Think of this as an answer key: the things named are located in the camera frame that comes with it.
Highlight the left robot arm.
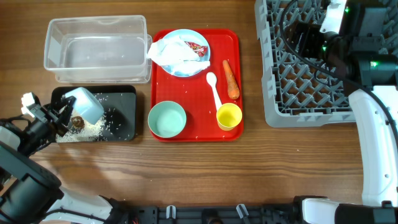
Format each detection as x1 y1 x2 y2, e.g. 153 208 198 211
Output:
1 93 129 223

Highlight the red snack wrapper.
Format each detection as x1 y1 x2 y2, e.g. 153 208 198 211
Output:
185 41 208 57

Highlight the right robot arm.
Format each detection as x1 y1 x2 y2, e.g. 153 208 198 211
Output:
280 1 397 223

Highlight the light blue bowl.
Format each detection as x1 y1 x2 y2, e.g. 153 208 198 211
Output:
65 87 104 124

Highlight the brown food lump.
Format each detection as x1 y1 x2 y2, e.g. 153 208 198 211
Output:
71 116 85 129

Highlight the light blue plate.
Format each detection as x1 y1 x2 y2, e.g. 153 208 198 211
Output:
162 29 211 77

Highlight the black waste tray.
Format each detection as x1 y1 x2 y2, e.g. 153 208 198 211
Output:
46 85 138 144

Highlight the yellow plastic cup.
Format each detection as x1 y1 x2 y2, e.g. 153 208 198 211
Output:
216 103 243 131

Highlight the orange carrot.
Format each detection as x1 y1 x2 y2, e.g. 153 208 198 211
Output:
223 60 240 100

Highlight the mint green bowl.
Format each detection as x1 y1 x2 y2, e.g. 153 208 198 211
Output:
147 101 187 138

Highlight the red serving tray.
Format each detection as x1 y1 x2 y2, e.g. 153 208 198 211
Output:
150 29 244 142

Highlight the grey dishwasher rack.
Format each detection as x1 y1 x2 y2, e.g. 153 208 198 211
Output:
254 0 398 128

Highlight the white rice pile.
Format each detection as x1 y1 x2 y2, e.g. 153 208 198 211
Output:
55 93 131 143

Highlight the white plastic spoon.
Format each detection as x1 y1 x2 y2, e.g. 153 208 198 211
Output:
206 72 222 110

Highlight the white napkin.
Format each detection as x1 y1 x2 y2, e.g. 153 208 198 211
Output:
147 37 206 72

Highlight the clear plastic bin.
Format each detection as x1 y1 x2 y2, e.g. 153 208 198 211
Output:
44 15 152 83

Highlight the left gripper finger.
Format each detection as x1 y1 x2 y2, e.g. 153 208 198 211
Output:
55 107 73 136
50 96 76 114

